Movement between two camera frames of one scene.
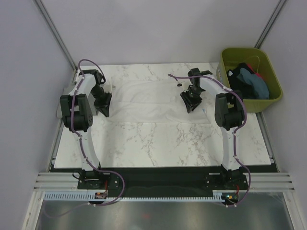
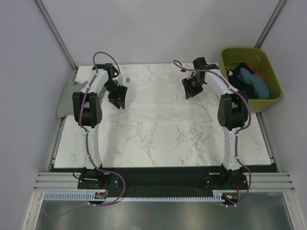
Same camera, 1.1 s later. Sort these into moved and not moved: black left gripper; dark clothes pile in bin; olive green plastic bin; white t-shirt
Moved: black left gripper
Not moved: dark clothes pile in bin; olive green plastic bin; white t-shirt
